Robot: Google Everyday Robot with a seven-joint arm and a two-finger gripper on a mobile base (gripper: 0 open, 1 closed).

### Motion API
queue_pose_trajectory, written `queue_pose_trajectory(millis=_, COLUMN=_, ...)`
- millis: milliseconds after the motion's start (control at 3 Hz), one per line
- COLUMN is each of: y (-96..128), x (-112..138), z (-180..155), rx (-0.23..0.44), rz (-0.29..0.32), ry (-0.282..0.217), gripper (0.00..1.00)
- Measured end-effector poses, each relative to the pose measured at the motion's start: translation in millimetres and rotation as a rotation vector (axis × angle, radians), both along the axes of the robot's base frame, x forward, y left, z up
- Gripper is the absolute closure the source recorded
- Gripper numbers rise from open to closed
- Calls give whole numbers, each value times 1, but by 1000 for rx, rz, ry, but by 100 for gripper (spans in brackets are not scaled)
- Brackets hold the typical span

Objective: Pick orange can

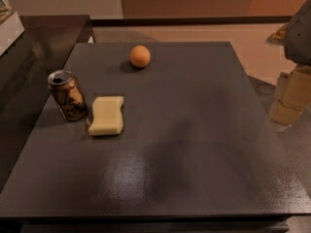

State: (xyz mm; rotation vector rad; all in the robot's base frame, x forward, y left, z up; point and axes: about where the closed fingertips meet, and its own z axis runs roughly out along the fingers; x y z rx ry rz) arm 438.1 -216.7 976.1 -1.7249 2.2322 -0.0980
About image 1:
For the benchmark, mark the orange brown soda can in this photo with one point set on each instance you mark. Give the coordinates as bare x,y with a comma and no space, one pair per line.
67,95

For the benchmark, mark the orange ball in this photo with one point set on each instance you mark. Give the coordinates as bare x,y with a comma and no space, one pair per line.
140,56

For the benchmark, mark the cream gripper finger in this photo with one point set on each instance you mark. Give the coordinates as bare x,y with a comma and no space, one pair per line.
292,95

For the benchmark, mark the yellow sponge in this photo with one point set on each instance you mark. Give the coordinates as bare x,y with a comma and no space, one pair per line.
107,116

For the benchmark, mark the white box on side table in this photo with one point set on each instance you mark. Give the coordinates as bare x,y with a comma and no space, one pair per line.
10,30

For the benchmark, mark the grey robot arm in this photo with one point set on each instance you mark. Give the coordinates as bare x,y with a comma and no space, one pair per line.
295,37

